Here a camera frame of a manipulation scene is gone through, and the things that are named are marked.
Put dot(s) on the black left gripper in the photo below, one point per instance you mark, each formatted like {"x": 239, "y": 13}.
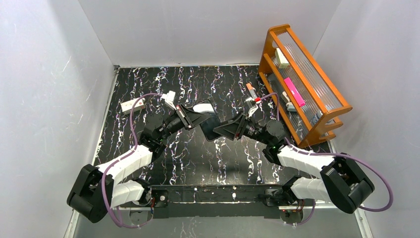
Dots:
{"x": 185, "y": 116}

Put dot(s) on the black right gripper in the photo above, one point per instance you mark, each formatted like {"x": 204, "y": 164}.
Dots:
{"x": 240, "y": 126}

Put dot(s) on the black screen smartphone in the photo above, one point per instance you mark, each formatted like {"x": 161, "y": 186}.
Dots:
{"x": 208, "y": 120}

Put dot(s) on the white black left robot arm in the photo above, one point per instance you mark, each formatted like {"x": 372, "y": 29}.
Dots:
{"x": 98, "y": 190}

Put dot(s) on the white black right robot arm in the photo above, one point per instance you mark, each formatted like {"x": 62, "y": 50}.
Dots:
{"x": 335, "y": 178}

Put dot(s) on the orange grey marker pen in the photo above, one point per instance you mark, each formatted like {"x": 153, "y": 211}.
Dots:
{"x": 251, "y": 90}

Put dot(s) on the white grey small device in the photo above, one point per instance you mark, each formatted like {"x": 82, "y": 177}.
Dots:
{"x": 289, "y": 105}

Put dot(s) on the white red small box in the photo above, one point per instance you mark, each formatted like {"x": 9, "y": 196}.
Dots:
{"x": 134, "y": 104}

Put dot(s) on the pink flat box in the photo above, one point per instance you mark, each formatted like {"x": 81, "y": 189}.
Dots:
{"x": 296, "y": 95}

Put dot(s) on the orange wooden shelf rack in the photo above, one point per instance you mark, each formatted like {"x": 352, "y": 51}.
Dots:
{"x": 317, "y": 90}

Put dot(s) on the cream white box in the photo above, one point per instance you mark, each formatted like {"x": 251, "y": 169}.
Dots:
{"x": 280, "y": 60}

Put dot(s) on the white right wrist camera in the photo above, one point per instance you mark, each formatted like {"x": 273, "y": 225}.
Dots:
{"x": 253, "y": 105}

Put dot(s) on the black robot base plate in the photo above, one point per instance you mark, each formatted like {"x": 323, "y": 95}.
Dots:
{"x": 170, "y": 201}

